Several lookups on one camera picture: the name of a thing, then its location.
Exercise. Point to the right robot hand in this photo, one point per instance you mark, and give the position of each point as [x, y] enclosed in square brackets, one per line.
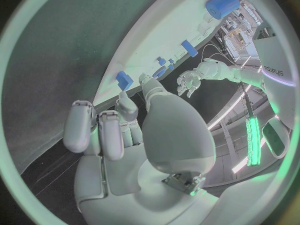
[168, 135]

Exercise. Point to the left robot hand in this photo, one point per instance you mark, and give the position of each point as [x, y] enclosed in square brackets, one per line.
[188, 79]

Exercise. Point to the wide blue block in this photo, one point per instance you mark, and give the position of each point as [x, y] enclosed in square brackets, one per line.
[125, 82]

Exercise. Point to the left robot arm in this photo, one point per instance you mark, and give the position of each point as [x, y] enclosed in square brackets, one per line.
[234, 73]

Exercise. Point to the white task board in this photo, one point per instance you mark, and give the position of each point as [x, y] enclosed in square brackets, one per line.
[164, 31]

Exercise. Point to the blue peg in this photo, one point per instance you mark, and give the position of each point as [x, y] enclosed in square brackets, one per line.
[171, 67]
[161, 61]

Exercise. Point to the blue gear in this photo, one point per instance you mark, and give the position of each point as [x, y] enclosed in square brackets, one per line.
[159, 71]

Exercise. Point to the blue plug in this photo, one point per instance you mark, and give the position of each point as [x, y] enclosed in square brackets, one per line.
[189, 47]

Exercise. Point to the blue cylinder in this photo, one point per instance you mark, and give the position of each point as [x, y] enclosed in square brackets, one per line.
[225, 5]

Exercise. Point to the glowing light bar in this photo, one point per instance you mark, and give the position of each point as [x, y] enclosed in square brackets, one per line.
[253, 144]

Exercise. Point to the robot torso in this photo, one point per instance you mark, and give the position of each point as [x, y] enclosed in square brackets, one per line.
[274, 56]

